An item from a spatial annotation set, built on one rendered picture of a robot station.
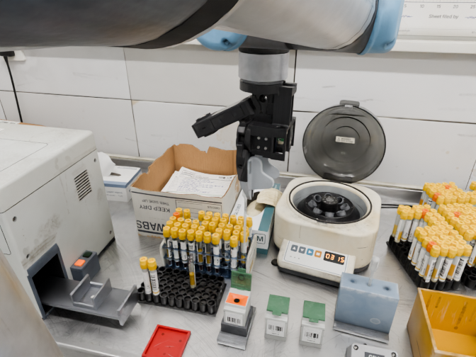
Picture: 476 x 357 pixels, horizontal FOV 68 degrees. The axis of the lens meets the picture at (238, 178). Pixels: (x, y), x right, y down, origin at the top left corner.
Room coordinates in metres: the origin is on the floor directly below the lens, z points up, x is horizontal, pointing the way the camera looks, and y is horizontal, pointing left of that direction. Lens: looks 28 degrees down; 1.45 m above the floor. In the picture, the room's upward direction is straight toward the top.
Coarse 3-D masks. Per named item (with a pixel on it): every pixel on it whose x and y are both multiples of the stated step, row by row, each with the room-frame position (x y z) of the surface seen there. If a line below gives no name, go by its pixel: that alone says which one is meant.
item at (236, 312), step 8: (232, 288) 0.49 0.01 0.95; (232, 296) 0.47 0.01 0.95; (240, 296) 0.47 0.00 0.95; (248, 296) 0.47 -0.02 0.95; (232, 304) 0.45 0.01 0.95; (240, 304) 0.45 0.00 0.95; (248, 304) 0.46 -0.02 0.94; (224, 312) 0.45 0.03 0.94; (232, 312) 0.44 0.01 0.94; (240, 312) 0.44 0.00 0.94; (248, 312) 0.46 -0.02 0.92; (224, 320) 0.45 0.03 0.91; (232, 320) 0.44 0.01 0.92; (240, 320) 0.44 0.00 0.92
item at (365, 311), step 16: (352, 288) 0.47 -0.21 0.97; (368, 288) 0.47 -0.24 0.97; (384, 288) 0.47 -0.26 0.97; (336, 304) 0.48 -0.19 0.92; (352, 304) 0.46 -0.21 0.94; (368, 304) 0.46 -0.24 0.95; (384, 304) 0.45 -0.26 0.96; (336, 320) 0.47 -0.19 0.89; (352, 320) 0.46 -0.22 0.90; (368, 320) 0.45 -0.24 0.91; (384, 320) 0.45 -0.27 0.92; (368, 336) 0.44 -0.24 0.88; (384, 336) 0.44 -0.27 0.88
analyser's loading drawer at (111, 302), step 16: (48, 288) 0.52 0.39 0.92; (64, 288) 0.52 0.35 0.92; (80, 288) 0.50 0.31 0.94; (96, 288) 0.52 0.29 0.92; (112, 288) 0.52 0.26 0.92; (48, 304) 0.49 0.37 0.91; (64, 304) 0.48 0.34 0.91; (80, 304) 0.48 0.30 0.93; (96, 304) 0.47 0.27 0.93; (112, 304) 0.48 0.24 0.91; (128, 304) 0.48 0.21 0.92
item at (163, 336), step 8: (160, 328) 0.46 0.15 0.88; (168, 328) 0.46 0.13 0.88; (176, 328) 0.46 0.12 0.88; (152, 336) 0.44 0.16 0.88; (160, 336) 0.44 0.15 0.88; (168, 336) 0.44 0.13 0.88; (176, 336) 0.44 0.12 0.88; (184, 336) 0.44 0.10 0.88; (152, 344) 0.42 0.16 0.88; (160, 344) 0.42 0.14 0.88; (168, 344) 0.42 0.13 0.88; (176, 344) 0.42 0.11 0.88; (184, 344) 0.42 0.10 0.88; (144, 352) 0.40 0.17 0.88; (152, 352) 0.41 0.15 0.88; (160, 352) 0.41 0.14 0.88; (168, 352) 0.41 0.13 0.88; (176, 352) 0.41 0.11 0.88
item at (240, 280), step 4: (240, 268) 0.49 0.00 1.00; (244, 268) 0.49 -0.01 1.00; (232, 272) 0.50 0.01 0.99; (236, 272) 0.49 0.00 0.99; (240, 272) 0.49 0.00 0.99; (244, 272) 0.49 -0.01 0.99; (232, 276) 0.50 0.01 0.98; (236, 276) 0.49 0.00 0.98; (240, 276) 0.49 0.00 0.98; (244, 276) 0.49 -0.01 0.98; (248, 276) 0.49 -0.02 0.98; (232, 280) 0.49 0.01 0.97; (236, 280) 0.49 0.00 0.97; (240, 280) 0.49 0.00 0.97; (244, 280) 0.49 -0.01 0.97; (248, 280) 0.49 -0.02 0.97; (232, 284) 0.49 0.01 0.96; (236, 284) 0.49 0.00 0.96; (240, 284) 0.49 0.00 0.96; (244, 284) 0.49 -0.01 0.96; (248, 284) 0.49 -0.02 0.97; (240, 288) 0.49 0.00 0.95; (244, 288) 0.49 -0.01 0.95; (248, 288) 0.48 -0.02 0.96
